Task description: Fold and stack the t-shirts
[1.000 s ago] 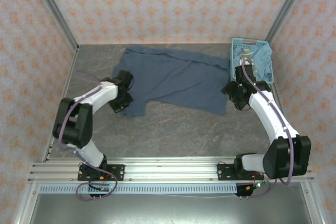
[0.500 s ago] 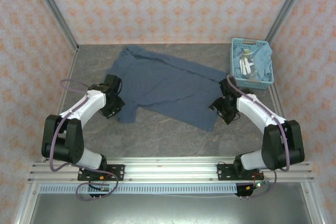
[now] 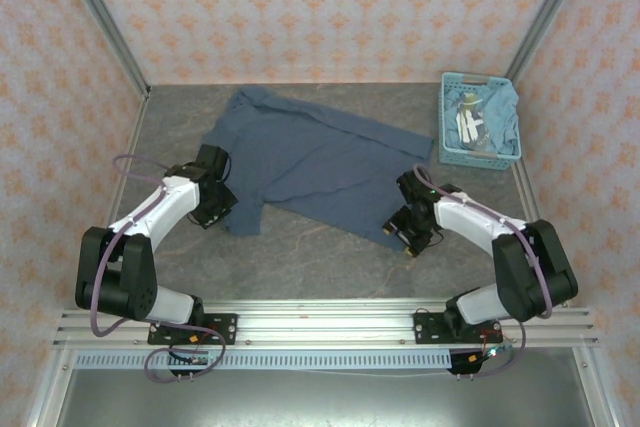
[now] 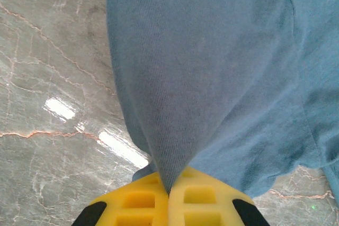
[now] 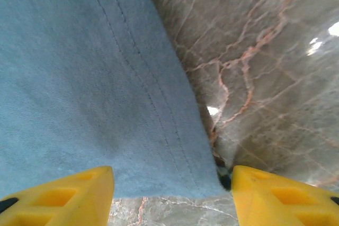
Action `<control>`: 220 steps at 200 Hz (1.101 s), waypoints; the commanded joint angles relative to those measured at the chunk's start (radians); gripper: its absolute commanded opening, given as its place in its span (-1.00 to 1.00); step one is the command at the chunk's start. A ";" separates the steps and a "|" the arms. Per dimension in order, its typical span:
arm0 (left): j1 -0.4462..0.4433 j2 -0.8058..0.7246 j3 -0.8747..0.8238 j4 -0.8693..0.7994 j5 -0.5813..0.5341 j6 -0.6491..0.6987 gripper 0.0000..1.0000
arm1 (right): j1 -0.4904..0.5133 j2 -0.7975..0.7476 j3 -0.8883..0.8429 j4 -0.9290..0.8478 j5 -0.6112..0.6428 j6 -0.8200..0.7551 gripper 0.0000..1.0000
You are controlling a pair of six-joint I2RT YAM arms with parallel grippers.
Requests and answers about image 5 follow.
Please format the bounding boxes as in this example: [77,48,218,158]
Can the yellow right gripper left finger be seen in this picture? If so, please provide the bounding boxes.
[0,166,115,226]

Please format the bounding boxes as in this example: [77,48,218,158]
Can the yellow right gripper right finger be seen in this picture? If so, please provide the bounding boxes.
[231,165,339,226]

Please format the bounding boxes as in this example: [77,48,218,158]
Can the blue jeans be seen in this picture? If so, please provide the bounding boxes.
[0,0,229,200]

